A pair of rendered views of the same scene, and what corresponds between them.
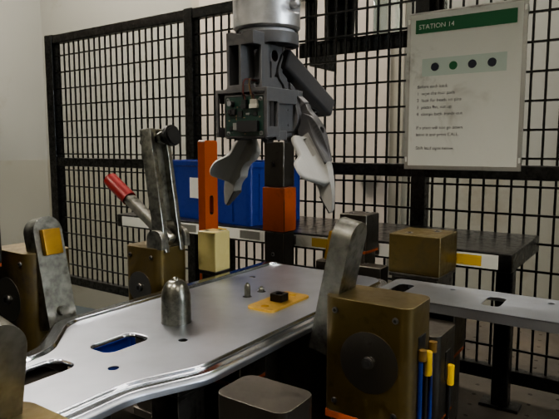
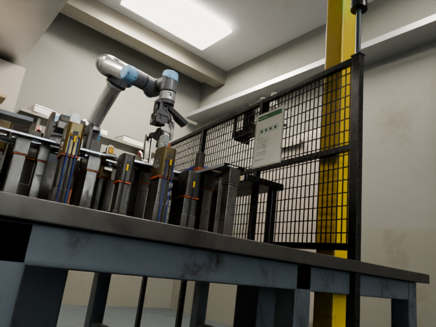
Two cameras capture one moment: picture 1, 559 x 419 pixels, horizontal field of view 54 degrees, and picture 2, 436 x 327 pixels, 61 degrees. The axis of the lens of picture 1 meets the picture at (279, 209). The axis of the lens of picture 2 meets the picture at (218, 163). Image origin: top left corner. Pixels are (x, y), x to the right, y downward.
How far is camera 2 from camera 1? 1.25 m
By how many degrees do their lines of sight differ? 32
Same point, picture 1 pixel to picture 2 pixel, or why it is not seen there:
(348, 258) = (161, 141)
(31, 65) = not seen: hidden behind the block
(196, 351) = not seen: hidden behind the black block
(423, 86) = (258, 138)
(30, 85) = not seen: hidden behind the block
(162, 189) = (147, 150)
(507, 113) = (278, 143)
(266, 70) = (161, 108)
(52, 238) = (111, 149)
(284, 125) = (163, 121)
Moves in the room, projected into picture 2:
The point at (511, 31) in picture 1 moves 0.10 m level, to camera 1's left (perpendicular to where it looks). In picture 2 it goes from (279, 115) to (261, 116)
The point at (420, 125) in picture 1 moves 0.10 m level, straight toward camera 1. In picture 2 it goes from (256, 152) to (246, 146)
